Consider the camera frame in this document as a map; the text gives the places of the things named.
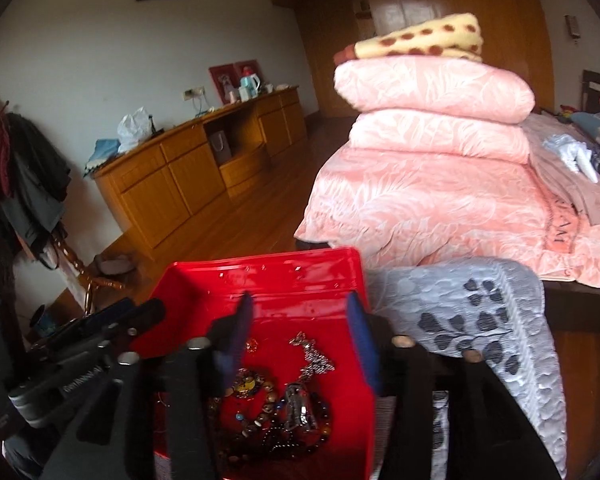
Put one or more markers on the dark hanging clothes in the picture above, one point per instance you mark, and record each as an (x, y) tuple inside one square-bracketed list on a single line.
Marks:
[(35, 175)]

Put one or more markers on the red plastic box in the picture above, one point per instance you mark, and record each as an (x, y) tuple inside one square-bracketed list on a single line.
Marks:
[(290, 290)]

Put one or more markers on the white plastic bag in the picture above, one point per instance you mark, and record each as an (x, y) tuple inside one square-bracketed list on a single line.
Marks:
[(134, 130)]

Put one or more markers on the yellow spotted blanket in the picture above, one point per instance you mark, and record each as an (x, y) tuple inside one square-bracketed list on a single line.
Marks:
[(430, 37)]

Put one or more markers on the wooden coat rack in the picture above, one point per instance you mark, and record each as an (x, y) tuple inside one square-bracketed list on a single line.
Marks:
[(92, 280)]

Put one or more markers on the white cloth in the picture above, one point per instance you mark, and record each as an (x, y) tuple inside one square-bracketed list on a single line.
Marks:
[(572, 155)]

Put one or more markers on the blue cloth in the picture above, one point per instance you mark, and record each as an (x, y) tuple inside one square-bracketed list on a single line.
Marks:
[(102, 155)]

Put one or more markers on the grey slippers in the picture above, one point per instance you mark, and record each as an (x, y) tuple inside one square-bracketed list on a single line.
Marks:
[(112, 265)]

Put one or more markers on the small gold jewelry piece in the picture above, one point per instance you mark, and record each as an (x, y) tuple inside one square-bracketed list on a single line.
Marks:
[(252, 346)]

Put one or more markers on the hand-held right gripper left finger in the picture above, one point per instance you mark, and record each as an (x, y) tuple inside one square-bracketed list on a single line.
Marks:
[(237, 342)]

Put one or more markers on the blue cup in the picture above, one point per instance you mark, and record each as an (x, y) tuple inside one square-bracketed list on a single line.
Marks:
[(44, 322)]

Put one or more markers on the wooden sideboard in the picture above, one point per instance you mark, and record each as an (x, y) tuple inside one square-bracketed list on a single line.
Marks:
[(150, 195)]

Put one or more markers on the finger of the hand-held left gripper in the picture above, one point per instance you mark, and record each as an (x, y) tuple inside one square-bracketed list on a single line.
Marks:
[(105, 316), (145, 315)]

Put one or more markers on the pink bedspread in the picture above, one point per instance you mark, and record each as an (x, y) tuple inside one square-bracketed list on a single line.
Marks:
[(405, 210)]

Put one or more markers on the taupe garment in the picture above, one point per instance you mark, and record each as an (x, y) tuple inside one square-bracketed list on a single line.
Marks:
[(555, 185)]

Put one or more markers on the grey gift bag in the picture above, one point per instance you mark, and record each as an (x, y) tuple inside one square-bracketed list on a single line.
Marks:
[(221, 147)]

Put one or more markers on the teal folded cloth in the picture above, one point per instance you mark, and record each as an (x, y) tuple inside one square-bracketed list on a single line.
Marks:
[(587, 122)]

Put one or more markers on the wall socket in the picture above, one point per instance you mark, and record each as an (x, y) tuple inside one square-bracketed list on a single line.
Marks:
[(192, 94)]

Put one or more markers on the large folded pink quilt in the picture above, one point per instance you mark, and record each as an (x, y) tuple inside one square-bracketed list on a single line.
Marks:
[(430, 87)]

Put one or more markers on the white quilted mattress pad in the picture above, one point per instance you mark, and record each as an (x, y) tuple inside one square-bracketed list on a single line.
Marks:
[(505, 360)]

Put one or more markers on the wooden door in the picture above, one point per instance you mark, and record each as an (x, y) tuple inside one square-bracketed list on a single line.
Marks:
[(330, 60)]

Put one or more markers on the red picture frame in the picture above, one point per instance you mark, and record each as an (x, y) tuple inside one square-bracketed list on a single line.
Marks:
[(221, 77), (245, 66)]

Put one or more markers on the wall intercom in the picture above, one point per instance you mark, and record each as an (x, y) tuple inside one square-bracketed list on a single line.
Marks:
[(573, 26)]

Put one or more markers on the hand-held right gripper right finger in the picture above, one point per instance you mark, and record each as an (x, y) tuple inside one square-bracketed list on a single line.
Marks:
[(367, 347)]

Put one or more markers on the small folded pink quilt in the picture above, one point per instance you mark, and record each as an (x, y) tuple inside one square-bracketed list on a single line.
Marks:
[(435, 135)]

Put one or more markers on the wooden wardrobe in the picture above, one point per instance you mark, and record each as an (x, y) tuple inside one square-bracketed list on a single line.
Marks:
[(505, 20)]

